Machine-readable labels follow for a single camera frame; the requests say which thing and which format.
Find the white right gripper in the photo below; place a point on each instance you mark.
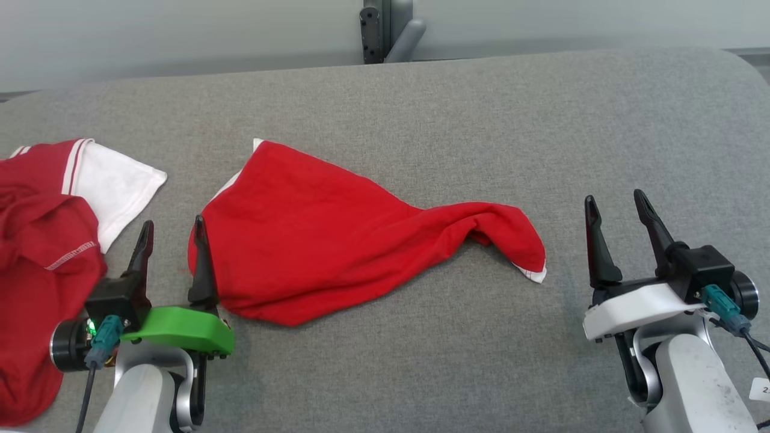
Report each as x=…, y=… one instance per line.
x=637, y=310

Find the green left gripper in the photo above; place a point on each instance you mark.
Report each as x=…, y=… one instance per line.
x=180, y=331

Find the red jersey with white sleeves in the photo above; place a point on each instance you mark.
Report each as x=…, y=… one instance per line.
x=42, y=252

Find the red shorts with white stripe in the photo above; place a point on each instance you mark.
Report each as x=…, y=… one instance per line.
x=313, y=240

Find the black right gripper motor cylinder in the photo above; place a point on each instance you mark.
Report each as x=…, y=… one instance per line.
x=746, y=294

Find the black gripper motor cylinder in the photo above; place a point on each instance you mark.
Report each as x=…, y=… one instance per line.
x=66, y=346
x=746, y=294

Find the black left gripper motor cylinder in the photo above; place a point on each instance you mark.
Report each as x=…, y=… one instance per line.
x=66, y=346

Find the white paper label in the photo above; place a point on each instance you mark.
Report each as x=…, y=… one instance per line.
x=761, y=390

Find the grey black metal stand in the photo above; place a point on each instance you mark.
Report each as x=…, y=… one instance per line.
x=391, y=24

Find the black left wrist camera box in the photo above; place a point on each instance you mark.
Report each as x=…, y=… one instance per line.
x=114, y=297

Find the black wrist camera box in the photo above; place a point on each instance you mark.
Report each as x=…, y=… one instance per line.
x=704, y=264
x=114, y=297

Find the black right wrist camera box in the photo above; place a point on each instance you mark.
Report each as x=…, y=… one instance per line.
x=704, y=264

